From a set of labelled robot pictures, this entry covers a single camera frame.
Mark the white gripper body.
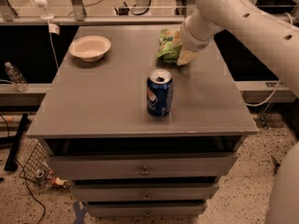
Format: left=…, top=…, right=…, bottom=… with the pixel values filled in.
left=179, top=15, right=215, bottom=51

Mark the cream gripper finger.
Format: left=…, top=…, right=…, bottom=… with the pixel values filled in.
left=177, top=47, right=199, bottom=65

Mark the green rice chip bag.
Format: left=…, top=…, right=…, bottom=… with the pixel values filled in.
left=157, top=29, right=181, bottom=63

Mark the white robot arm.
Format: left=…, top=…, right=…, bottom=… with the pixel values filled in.
left=180, top=0, right=299, bottom=224

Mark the blue pepsi can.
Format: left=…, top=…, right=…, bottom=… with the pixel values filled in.
left=147, top=69, right=174, bottom=117

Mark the white paper bowl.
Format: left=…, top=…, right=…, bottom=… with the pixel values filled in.
left=68, top=35, right=111, bottom=63

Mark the white round lamp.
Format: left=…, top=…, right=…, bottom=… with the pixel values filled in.
left=34, top=0, right=54, bottom=21

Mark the clear plastic water bottle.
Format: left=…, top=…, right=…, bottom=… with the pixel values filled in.
left=5, top=62, right=29, bottom=92

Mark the black stand leg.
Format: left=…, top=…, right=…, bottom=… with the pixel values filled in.
left=4, top=113, right=28, bottom=172

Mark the wire basket on floor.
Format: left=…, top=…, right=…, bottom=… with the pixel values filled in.
left=23, top=142, right=50, bottom=185

